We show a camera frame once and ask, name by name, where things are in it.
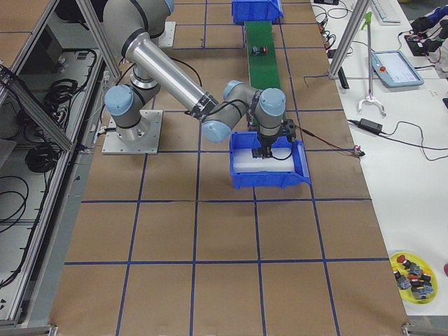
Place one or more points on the blue far bin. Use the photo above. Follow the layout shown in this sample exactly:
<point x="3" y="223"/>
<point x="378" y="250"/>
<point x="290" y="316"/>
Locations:
<point x="256" y="10"/>

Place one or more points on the blue plastic bin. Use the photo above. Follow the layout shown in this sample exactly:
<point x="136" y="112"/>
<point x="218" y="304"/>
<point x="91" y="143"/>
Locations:
<point x="282" y="150"/>

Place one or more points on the aluminium frame post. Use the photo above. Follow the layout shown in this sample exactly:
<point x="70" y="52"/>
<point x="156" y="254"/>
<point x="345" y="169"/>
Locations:
<point x="354" y="23"/>

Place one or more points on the white keyboard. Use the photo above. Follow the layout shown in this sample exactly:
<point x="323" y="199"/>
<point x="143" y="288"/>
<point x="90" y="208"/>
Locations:
<point x="386" y="12"/>

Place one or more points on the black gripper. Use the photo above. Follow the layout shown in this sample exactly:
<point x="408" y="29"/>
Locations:
<point x="267" y="141"/>

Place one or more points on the grabber reaching tool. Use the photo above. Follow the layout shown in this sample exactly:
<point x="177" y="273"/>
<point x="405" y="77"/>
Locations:
<point x="370" y="99"/>

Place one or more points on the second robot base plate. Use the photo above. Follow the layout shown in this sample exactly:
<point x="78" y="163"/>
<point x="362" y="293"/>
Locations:
<point x="166" y="39"/>

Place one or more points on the teach pendant tablet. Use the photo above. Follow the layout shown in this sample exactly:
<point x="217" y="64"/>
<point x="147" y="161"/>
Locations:
<point x="395" y="70"/>

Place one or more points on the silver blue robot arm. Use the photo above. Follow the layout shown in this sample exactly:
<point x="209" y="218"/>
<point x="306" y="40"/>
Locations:
<point x="132" y="26"/>

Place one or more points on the yellow plate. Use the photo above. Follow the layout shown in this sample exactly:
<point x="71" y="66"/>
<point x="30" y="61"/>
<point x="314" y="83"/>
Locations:
<point x="416" y="281"/>

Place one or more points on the red push button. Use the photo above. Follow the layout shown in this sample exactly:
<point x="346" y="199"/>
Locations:
<point x="259" y="50"/>

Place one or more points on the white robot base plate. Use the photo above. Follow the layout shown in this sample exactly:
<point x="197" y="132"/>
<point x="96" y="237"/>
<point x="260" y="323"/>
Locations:
<point x="140" y="139"/>

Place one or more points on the green conveyor belt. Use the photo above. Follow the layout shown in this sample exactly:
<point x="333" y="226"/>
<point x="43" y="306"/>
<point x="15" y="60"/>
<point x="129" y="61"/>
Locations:
<point x="262" y="70"/>

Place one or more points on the white foam pad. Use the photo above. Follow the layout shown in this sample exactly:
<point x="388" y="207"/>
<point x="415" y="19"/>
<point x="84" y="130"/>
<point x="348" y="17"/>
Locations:
<point x="243" y="161"/>

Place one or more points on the black bar tool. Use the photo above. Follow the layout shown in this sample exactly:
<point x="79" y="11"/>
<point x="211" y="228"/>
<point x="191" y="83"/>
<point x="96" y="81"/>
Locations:
<point x="342" y="78"/>

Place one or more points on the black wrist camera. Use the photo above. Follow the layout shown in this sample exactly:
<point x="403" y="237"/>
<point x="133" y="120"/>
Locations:
<point x="288" y="130"/>

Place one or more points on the black power adapter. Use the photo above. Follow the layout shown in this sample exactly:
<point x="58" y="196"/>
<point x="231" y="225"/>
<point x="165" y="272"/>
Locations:
<point x="370" y="126"/>

